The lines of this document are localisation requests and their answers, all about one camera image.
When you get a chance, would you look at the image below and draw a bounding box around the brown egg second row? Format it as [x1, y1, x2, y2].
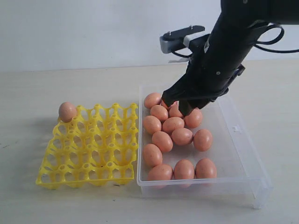
[162, 117, 185, 134]
[150, 105, 169, 122]

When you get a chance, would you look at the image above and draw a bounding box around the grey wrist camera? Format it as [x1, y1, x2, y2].
[159, 25, 207, 54]

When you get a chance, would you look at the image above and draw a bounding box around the clear plastic container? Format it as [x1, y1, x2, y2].
[136, 84, 273, 209]

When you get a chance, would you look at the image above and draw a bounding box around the brown egg placed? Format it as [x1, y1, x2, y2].
[58, 102, 77, 122]
[169, 101, 184, 118]

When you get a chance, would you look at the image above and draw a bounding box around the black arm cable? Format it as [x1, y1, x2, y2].
[249, 21, 299, 53]

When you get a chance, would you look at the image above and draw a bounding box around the brown egg centre left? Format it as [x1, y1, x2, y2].
[152, 131, 173, 153]

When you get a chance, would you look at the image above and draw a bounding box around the brown egg front right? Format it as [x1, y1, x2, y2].
[195, 158, 217, 179]

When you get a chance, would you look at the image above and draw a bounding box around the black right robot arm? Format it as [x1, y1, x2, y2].
[160, 0, 299, 115]

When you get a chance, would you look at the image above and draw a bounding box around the yellow plastic egg tray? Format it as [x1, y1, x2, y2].
[36, 103, 138, 189]

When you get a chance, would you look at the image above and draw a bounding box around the brown egg back left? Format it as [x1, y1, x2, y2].
[144, 92, 162, 109]

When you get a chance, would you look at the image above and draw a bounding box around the brown egg back right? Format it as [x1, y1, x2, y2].
[185, 108, 203, 129]

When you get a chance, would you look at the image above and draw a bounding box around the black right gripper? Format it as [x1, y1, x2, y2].
[162, 33, 245, 116]

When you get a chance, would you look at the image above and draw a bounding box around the brown egg right centre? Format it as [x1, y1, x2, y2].
[193, 129, 213, 152]

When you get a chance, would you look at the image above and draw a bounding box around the brown egg left column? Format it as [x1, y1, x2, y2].
[143, 115, 162, 134]

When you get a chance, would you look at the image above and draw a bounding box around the brown egg front middle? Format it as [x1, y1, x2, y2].
[174, 159, 195, 180]

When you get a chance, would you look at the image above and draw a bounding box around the brown egg second row left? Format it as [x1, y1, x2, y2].
[150, 105, 169, 122]

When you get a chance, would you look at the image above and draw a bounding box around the brown egg second row middle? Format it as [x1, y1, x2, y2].
[162, 117, 185, 134]

